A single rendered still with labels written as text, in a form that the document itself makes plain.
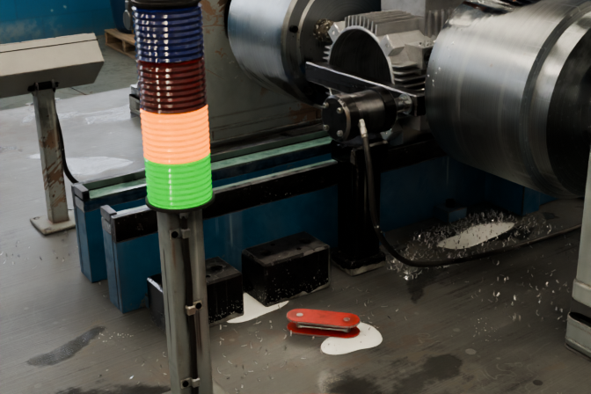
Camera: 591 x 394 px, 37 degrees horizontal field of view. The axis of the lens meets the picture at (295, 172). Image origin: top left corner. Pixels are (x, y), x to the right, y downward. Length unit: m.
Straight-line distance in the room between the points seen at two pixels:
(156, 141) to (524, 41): 0.47
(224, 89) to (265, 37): 0.26
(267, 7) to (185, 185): 0.70
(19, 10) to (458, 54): 5.99
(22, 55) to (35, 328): 0.40
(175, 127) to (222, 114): 0.92
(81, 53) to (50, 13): 5.71
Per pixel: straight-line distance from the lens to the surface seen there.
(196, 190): 0.79
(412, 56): 1.24
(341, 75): 1.27
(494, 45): 1.07
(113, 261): 1.09
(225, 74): 1.66
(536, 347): 1.04
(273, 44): 1.42
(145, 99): 0.77
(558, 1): 1.09
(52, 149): 1.35
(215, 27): 1.64
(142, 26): 0.75
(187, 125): 0.76
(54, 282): 1.21
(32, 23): 6.99
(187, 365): 0.88
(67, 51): 1.31
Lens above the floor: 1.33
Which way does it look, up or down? 20 degrees down
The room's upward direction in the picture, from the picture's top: 1 degrees counter-clockwise
